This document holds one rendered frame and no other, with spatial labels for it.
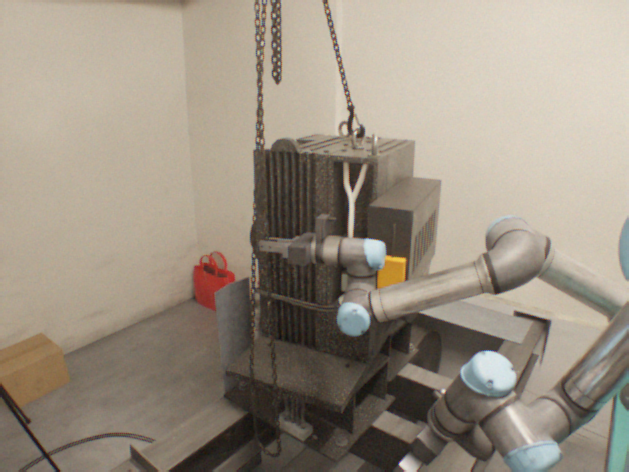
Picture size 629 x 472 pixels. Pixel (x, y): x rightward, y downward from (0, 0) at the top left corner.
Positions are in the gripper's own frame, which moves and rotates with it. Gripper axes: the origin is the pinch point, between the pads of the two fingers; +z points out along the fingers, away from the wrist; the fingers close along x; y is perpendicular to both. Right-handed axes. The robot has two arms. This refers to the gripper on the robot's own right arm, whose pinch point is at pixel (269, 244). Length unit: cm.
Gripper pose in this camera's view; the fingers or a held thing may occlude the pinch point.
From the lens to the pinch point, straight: 122.2
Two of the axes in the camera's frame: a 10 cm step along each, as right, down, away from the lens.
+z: -9.4, -0.8, 3.3
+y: 0.2, 9.6, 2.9
